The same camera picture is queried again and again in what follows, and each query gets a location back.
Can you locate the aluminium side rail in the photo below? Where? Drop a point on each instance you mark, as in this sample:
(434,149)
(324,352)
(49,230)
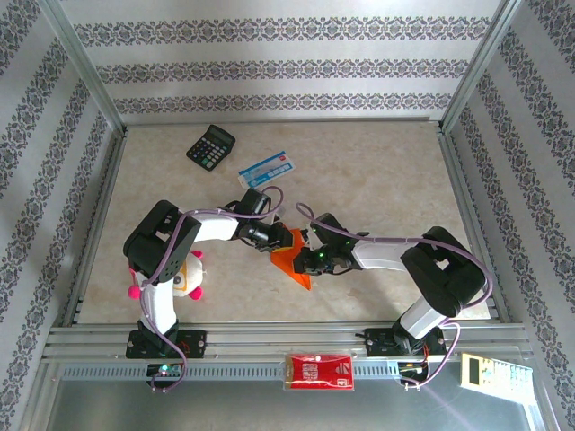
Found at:
(104,202)
(465,202)

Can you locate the aluminium frame post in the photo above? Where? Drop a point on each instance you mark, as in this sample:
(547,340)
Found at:
(81,63)
(480,58)

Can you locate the small circuit board green light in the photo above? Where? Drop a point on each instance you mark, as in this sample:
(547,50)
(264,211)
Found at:
(164,369)

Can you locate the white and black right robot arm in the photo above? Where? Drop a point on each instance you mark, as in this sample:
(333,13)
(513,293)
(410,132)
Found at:
(382,256)

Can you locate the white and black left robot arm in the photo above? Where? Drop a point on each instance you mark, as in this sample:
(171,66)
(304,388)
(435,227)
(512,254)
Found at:
(215,226)

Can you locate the red packet in clear sleeve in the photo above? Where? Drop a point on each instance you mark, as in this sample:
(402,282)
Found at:
(319,372)

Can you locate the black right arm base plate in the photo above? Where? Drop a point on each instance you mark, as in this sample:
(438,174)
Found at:
(377,343)

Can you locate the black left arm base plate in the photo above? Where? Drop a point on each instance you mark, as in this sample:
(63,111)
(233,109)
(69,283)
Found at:
(193,343)

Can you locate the black calculator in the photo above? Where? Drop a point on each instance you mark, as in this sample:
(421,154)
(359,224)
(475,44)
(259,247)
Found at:
(210,148)

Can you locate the white remote control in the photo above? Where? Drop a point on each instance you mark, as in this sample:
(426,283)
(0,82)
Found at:
(494,377)

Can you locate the aluminium back rail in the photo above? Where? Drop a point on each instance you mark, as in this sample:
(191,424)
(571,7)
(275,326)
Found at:
(283,121)

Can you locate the orange paper sheet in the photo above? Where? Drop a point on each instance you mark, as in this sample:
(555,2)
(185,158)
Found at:
(285,262)

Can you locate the white plush toy pink paws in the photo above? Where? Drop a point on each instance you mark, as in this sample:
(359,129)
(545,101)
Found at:
(193,274)

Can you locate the aluminium mounting rail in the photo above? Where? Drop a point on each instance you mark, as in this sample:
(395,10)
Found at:
(278,336)

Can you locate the blue and white ticket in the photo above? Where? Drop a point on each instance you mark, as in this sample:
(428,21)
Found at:
(265,169)

